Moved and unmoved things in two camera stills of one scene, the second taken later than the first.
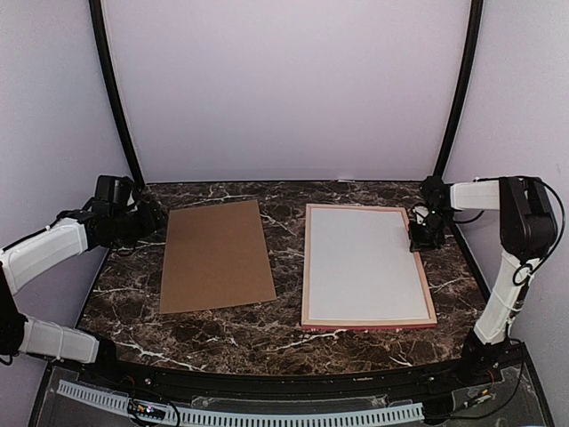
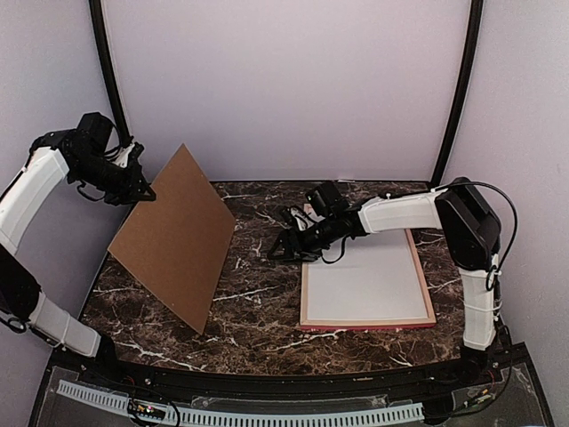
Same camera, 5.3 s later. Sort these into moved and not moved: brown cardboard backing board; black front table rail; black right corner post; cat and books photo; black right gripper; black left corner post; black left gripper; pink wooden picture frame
Moved: black left gripper; black right gripper; brown cardboard backing board
Not moved: black left corner post; cat and books photo; black front table rail; black right corner post; pink wooden picture frame
